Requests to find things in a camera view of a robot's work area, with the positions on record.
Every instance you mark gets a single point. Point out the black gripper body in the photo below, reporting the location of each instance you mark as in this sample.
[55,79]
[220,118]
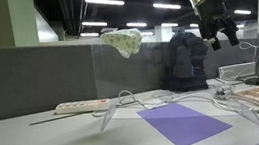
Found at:
[212,14]

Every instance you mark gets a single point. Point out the purple paper sheet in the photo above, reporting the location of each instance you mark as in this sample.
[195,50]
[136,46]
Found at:
[181,124]

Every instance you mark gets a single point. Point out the fluorescent ceiling light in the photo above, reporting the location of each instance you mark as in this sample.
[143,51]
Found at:
[166,6]
[104,1]
[136,24]
[94,24]
[169,25]
[242,11]
[89,34]

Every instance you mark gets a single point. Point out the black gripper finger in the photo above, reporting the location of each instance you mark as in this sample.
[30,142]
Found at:
[216,44]
[233,38]

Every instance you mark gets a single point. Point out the white cloth with green print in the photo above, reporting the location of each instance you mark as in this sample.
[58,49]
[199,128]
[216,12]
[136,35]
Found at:
[125,41]

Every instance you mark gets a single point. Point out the thin black rod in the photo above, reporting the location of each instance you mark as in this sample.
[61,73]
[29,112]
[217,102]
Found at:
[51,119]

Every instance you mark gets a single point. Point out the grey office partition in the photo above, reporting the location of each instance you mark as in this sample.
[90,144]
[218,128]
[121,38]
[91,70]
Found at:
[29,79]

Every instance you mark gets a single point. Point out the white paper with logo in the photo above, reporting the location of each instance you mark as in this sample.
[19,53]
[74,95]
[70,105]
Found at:
[155,102]

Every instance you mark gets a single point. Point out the white power strip orange switches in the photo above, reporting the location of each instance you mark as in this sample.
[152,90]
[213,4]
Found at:
[82,106]

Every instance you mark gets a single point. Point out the black backpack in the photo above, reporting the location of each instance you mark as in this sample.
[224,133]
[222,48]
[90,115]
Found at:
[187,61]

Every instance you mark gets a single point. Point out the clear acrylic stand foot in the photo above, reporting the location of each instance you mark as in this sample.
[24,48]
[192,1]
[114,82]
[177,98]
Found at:
[247,110]
[108,116]

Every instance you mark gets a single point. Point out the clear glass panel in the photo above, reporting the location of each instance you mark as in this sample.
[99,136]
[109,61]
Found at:
[120,78]

